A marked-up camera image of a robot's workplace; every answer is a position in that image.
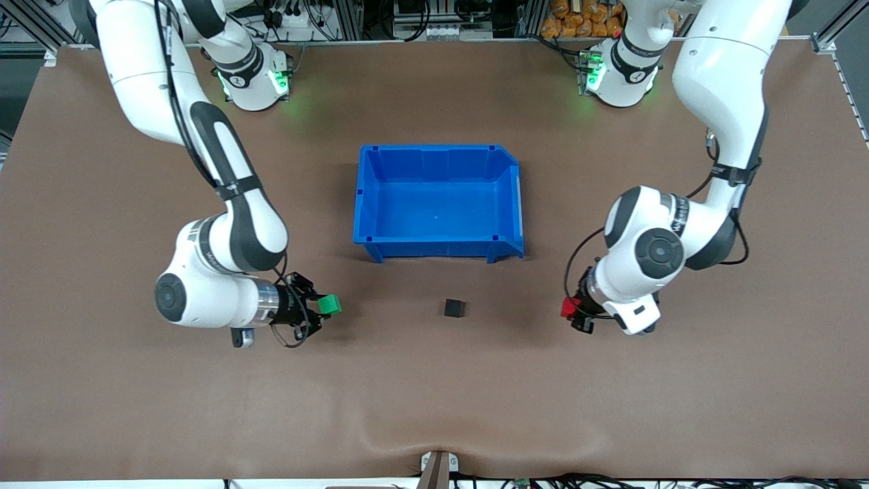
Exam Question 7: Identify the brown table mat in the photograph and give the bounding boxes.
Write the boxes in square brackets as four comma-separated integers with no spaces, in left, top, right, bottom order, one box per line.
[0,37,869,482]

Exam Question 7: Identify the blue plastic storage bin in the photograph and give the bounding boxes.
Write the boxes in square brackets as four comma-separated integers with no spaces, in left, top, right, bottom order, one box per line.
[352,143,525,264]

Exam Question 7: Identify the white power strip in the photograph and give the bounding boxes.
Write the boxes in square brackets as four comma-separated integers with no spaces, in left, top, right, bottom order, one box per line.
[261,5,328,43]

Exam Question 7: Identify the orange bag pile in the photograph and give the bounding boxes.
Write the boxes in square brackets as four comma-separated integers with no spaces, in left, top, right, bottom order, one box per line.
[540,0,627,39]

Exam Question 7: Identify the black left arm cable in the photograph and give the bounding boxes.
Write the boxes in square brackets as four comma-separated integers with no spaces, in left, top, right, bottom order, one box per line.
[563,129,752,324]

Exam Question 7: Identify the metal clamp bracket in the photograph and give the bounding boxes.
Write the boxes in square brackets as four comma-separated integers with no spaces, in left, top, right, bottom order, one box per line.
[419,450,460,489]

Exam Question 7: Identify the aluminium frame profile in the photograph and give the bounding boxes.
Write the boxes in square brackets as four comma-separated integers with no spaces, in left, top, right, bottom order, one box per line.
[815,0,869,43]
[0,0,92,46]

